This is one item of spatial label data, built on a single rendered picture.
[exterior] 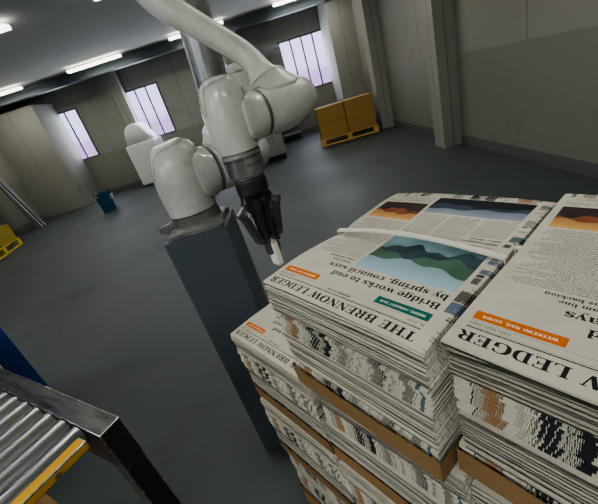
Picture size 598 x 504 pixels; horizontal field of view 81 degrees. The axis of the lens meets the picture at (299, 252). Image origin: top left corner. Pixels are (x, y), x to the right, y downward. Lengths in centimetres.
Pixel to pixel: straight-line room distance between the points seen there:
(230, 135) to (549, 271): 60
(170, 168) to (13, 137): 1052
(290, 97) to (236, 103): 14
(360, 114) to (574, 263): 735
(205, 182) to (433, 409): 88
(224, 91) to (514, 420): 70
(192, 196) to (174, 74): 980
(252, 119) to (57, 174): 1057
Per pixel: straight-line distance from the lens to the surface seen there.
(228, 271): 114
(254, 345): 83
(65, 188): 1128
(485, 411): 45
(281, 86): 85
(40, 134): 1119
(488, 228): 58
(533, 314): 40
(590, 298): 43
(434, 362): 40
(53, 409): 109
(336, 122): 771
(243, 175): 79
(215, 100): 77
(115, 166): 1161
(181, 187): 109
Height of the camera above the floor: 132
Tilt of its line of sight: 25 degrees down
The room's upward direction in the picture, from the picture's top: 17 degrees counter-clockwise
